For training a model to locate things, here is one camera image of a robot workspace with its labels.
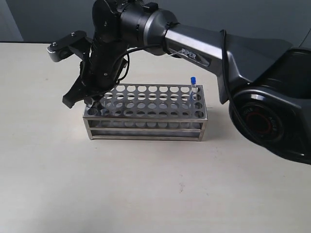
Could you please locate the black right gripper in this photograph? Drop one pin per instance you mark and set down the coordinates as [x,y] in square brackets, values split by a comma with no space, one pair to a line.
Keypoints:
[100,68]

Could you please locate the blue-capped tube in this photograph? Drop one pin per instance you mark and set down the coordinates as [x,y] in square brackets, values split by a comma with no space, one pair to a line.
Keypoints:
[94,103]
[193,91]

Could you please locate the black silver Piper robot arm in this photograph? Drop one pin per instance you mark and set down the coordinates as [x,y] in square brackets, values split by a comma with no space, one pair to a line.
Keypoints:
[267,82]

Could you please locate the steel test tube rack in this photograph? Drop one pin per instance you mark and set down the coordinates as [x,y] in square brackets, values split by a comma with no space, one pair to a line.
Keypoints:
[148,112]

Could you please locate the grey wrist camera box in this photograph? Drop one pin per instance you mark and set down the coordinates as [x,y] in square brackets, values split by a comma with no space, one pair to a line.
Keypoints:
[76,43]

